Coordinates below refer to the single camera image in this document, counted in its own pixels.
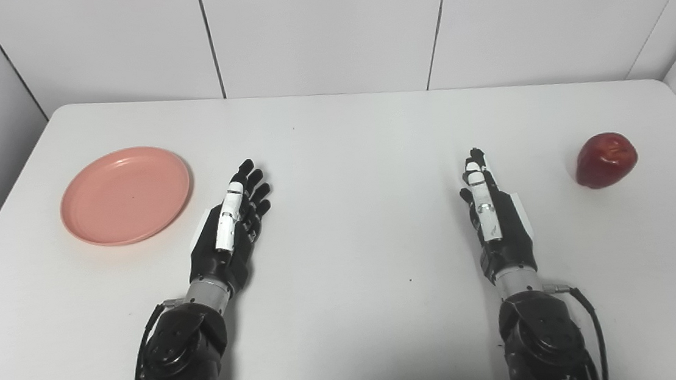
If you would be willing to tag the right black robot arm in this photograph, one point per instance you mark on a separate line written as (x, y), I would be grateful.
(540, 331)

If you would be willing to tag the pink round plate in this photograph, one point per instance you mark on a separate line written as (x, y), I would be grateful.
(125, 196)

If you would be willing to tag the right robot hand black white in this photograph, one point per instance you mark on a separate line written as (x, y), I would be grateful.
(500, 225)

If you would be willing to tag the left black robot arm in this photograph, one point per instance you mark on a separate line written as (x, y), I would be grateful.
(184, 356)

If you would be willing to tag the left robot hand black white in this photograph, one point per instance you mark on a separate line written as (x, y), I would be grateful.
(238, 235)

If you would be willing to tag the red apple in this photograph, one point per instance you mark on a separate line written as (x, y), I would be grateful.
(606, 160)

